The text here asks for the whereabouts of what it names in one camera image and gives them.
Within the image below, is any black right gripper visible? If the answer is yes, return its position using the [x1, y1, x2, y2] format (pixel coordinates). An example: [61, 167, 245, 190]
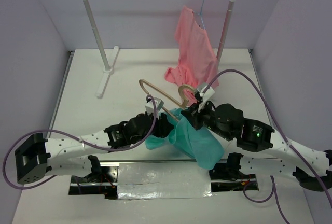
[181, 97, 232, 141]

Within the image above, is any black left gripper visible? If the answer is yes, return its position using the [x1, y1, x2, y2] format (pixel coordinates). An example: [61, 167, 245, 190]
[131, 110, 174, 144]

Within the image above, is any tan wooden hanger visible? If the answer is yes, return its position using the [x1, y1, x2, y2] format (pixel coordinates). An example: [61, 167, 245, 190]
[139, 79, 196, 109]

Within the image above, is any teal t shirt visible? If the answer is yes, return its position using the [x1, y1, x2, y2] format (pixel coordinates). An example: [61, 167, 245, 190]
[145, 108, 225, 170]

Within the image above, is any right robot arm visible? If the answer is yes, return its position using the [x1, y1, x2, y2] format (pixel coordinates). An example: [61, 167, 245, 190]
[181, 101, 331, 192]

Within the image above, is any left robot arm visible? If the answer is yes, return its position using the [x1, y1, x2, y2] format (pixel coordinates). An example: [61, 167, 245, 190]
[15, 113, 174, 185]

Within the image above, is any pink t shirt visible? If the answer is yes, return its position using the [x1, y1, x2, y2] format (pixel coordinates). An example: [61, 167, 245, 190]
[164, 5, 220, 90]

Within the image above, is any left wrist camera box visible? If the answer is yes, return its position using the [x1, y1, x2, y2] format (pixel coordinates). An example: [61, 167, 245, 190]
[145, 95, 164, 115]

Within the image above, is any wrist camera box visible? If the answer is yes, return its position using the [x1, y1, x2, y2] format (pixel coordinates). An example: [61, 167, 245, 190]
[145, 95, 164, 115]
[196, 82, 215, 102]

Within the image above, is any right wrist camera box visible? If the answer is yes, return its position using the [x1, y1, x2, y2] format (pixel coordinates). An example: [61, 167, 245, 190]
[196, 82, 215, 102]

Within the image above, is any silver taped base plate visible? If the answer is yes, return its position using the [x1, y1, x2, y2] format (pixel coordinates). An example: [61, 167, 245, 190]
[68, 160, 259, 200]

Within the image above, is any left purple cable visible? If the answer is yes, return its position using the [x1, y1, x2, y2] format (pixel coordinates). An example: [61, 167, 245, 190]
[2, 94, 158, 190]

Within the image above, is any purple cable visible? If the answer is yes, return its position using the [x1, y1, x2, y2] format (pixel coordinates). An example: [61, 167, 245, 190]
[2, 94, 158, 190]
[206, 68, 332, 224]

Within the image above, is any blue wire hanger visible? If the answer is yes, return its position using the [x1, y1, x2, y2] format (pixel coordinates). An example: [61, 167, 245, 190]
[193, 0, 205, 30]

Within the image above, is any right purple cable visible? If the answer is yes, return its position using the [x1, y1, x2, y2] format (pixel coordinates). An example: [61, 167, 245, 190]
[206, 68, 332, 224]

